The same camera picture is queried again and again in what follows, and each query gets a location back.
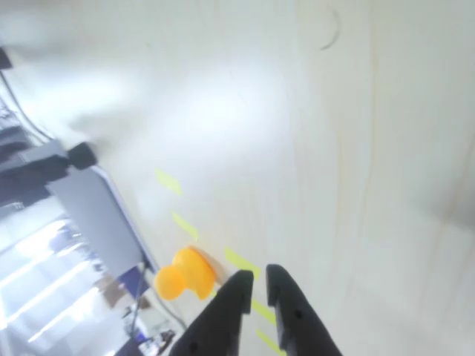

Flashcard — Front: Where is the thick black cable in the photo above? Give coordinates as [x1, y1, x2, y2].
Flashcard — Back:
[0, 70, 53, 144]

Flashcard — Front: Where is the black mechanical assembly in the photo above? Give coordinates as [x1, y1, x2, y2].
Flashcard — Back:
[0, 155, 71, 208]

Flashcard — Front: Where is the thin black cable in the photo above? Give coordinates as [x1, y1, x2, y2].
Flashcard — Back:
[128, 261, 148, 334]

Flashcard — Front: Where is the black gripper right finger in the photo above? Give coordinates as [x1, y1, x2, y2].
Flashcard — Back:
[265, 263, 343, 356]

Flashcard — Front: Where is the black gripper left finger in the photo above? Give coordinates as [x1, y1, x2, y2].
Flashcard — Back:
[171, 269, 255, 356]

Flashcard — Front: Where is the black table clamp knob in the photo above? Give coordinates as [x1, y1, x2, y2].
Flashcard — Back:
[66, 142, 98, 171]

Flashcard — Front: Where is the yellow tape strip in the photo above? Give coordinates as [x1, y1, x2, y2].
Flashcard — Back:
[170, 211, 200, 240]
[224, 246, 262, 280]
[154, 168, 183, 196]
[250, 298, 278, 326]
[255, 328, 281, 352]

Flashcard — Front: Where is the yellow rubber duck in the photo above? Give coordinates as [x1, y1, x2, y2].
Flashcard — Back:
[154, 246, 220, 301]

